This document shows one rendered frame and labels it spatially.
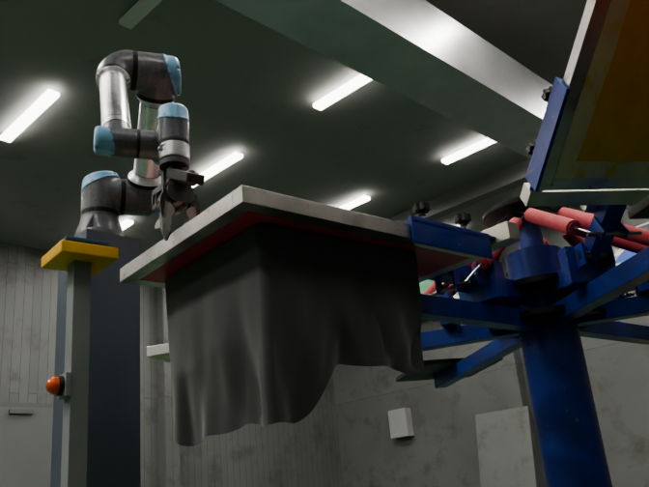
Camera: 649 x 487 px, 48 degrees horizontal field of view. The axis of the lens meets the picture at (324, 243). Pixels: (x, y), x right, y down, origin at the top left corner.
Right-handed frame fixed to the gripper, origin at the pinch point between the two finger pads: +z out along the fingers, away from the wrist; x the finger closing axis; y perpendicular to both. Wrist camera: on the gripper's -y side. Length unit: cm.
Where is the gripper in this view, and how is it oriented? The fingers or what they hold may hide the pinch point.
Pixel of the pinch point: (180, 236)
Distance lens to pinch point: 171.3
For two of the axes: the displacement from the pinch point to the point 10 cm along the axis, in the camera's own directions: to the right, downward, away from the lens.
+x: -7.7, -1.5, -6.1
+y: -6.3, 3.2, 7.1
